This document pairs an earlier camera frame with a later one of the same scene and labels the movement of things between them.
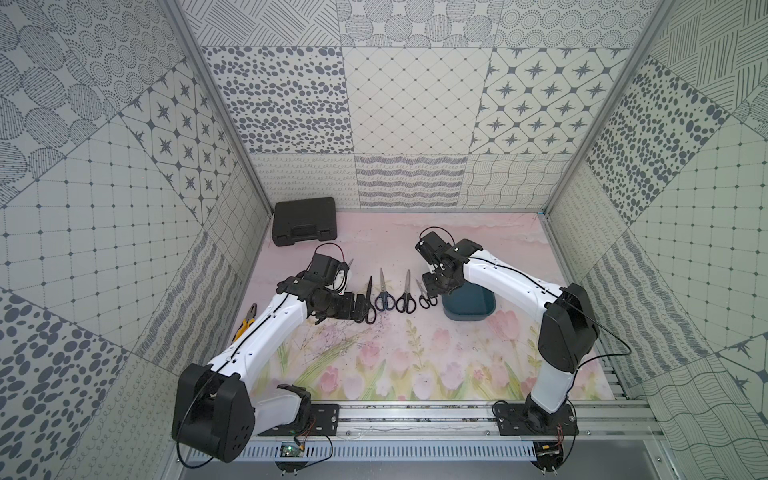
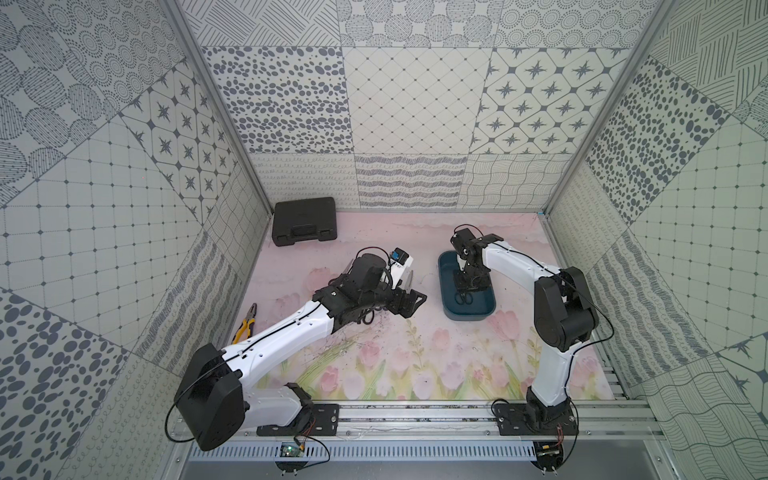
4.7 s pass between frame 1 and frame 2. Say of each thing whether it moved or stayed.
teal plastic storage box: stayed
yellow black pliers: stayed
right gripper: moved
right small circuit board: stayed
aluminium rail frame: stayed
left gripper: moved
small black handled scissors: moved
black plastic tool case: stayed
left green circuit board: stayed
